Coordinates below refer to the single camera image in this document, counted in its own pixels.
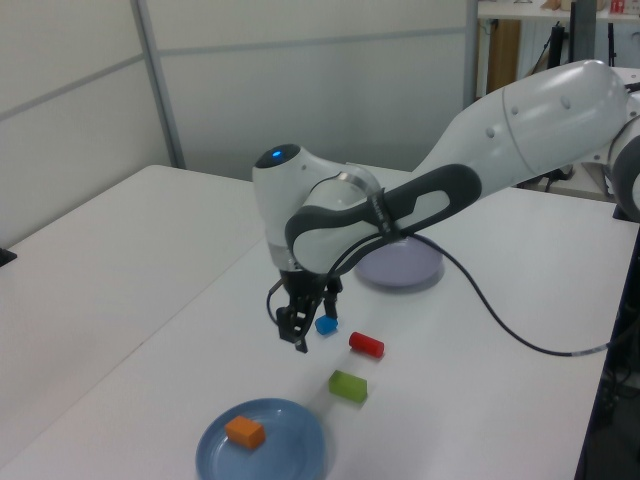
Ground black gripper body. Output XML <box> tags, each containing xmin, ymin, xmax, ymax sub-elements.
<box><xmin>278</xmin><ymin>267</ymin><xmax>344</xmax><ymax>310</ymax></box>

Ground red cylinder block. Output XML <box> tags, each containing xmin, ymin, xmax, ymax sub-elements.
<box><xmin>348</xmin><ymin>330</ymin><xmax>386</xmax><ymax>360</ymax></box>

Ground green block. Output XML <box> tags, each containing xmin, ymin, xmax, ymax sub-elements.
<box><xmin>327</xmin><ymin>369</ymin><xmax>369</xmax><ymax>404</ymax></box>

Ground orange block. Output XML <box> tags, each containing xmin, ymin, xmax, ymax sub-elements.
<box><xmin>224</xmin><ymin>415</ymin><xmax>266</xmax><ymax>451</ymax></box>

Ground purple plate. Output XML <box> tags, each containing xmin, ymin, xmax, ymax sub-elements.
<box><xmin>353</xmin><ymin>234</ymin><xmax>445</xmax><ymax>289</ymax></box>

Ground blue plate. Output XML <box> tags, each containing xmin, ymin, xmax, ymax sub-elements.
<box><xmin>194</xmin><ymin>397</ymin><xmax>327</xmax><ymax>480</ymax></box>

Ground wooden cabinet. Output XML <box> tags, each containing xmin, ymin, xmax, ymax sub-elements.
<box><xmin>487</xmin><ymin>18</ymin><xmax>522</xmax><ymax>96</ymax></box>

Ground black stand pole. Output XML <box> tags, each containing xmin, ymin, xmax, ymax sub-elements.
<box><xmin>541</xmin><ymin>20</ymin><xmax>567</xmax><ymax>69</ymax></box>

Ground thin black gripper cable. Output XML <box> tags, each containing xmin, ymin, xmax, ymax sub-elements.
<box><xmin>265</xmin><ymin>281</ymin><xmax>289</xmax><ymax>325</ymax></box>

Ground black cable strap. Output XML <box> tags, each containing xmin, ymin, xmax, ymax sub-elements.
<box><xmin>368</xmin><ymin>188</ymin><xmax>397</xmax><ymax>237</ymax></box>

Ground long black robot cable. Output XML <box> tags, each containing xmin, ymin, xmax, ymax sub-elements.
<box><xmin>304</xmin><ymin>230</ymin><xmax>615</xmax><ymax>357</ymax></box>

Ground grey partition post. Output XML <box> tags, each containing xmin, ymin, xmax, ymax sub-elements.
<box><xmin>465</xmin><ymin>0</ymin><xmax>489</xmax><ymax>100</ymax></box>

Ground black equipment frame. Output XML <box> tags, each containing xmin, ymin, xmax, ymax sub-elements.
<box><xmin>573</xmin><ymin>219</ymin><xmax>640</xmax><ymax>480</ymax></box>

